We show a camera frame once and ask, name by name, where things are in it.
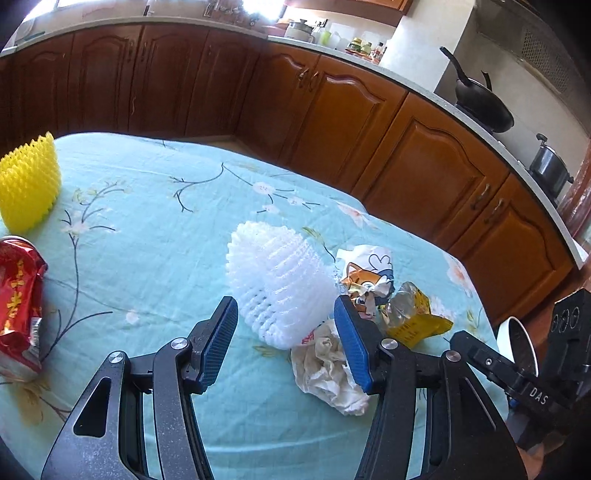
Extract large white foam fruit net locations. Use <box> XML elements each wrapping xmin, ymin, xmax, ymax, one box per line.
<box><xmin>225</xmin><ymin>220</ymin><xmax>340</xmax><ymax>348</ymax></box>

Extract wooden wall cabinets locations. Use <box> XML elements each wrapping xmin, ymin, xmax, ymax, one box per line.
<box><xmin>284</xmin><ymin>0</ymin><xmax>414</xmax><ymax>14</ymax></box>

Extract wooden base cabinets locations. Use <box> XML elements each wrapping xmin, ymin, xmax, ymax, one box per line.
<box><xmin>0</xmin><ymin>23</ymin><xmax>575</xmax><ymax>328</ymax></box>

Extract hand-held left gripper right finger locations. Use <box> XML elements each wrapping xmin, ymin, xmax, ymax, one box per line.
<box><xmin>333</xmin><ymin>294</ymin><xmax>529</xmax><ymax>480</ymax></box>

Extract white paper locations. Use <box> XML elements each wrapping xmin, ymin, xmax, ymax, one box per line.
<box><xmin>291</xmin><ymin>318</ymin><xmax>370</xmax><ymax>416</ymax></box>

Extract yellow foil wrapper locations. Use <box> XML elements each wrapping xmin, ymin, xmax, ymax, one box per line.
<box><xmin>381</xmin><ymin>281</ymin><xmax>454</xmax><ymax>348</ymax></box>

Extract steel cooking pot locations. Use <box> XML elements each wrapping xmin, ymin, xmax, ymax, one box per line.
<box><xmin>529</xmin><ymin>134</ymin><xmax>574</xmax><ymax>197</ymax></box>

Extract yellow foam fruit net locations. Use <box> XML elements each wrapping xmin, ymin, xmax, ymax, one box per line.
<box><xmin>0</xmin><ymin>131</ymin><xmax>63</xmax><ymax>234</ymax></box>

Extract crushed red can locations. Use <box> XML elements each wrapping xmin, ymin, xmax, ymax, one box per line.
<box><xmin>0</xmin><ymin>235</ymin><xmax>49</xmax><ymax>381</ymax></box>

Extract wooden door frame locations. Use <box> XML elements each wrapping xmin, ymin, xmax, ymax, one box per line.
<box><xmin>556</xmin><ymin>175</ymin><xmax>591</xmax><ymax>259</ymax></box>

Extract black wok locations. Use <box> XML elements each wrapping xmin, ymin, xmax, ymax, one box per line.
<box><xmin>440</xmin><ymin>46</ymin><xmax>515</xmax><ymax>134</ymax></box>

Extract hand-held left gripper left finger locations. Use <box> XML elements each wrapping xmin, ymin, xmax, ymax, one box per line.
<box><xmin>41</xmin><ymin>295</ymin><xmax>240</xmax><ymax>480</ymax></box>

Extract range hood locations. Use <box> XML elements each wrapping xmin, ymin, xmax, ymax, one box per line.
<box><xmin>475</xmin><ymin>0</ymin><xmax>591</xmax><ymax>97</ymax></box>

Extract cartoon print wrapper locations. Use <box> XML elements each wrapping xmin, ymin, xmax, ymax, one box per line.
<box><xmin>335</xmin><ymin>244</ymin><xmax>397</xmax><ymax>319</ymax></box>

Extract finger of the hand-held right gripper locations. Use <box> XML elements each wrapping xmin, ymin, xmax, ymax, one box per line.
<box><xmin>450</xmin><ymin>330</ymin><xmax>526</xmax><ymax>394</ymax></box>

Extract light stone countertop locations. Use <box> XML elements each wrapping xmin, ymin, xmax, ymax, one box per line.
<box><xmin>0</xmin><ymin>14</ymin><xmax>589</xmax><ymax>271</ymax></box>

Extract group of condiment jars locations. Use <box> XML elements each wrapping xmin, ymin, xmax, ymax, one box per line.
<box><xmin>346</xmin><ymin>37</ymin><xmax>386</xmax><ymax>63</ymax></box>

